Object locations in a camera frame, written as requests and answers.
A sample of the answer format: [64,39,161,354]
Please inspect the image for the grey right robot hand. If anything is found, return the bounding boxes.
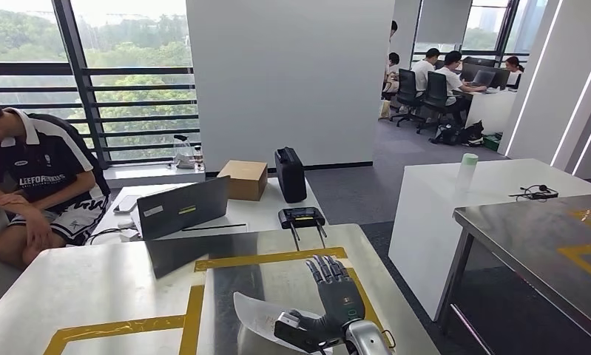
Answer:
[288,254,368,340]

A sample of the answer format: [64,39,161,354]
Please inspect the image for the large white plastic shell part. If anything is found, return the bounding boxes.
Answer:
[232,291,337,355]

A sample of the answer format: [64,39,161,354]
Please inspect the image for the black controller with antennas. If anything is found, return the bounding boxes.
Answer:
[277,206,328,252]

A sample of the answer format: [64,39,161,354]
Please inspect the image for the white cabinet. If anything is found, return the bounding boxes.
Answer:
[388,158,591,323]

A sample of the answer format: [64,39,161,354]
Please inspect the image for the black case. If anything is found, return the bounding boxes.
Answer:
[274,146,308,205]

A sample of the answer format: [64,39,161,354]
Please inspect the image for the cardboard box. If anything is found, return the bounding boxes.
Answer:
[217,159,269,203]

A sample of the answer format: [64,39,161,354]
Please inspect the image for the white bottle with green cap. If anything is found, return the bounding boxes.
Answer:
[454,152,480,193]

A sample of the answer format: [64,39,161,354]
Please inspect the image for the dark grey laptop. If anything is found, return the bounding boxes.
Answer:
[136,175,232,242]

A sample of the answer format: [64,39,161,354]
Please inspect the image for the black bag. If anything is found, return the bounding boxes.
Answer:
[428,120,486,148]

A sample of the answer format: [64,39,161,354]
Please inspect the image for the glass kettle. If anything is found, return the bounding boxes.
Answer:
[171,134,206,172]

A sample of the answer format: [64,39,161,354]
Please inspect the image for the black headset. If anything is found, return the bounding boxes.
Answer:
[507,183,560,203]

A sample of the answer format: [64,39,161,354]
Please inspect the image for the grey phone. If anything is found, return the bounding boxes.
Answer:
[112,194,142,215]

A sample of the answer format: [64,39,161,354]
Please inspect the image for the person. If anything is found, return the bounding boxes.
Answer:
[433,50,488,126]
[382,52,402,95]
[0,92,112,271]
[386,19,399,55]
[411,47,442,94]
[504,55,527,90]

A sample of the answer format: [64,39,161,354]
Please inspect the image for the black computer monitors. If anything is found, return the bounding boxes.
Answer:
[460,55,512,90]

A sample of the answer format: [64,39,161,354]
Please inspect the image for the black window railing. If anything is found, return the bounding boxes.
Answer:
[0,61,201,168]

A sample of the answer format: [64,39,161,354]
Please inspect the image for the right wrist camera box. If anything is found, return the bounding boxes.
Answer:
[273,311,328,355]

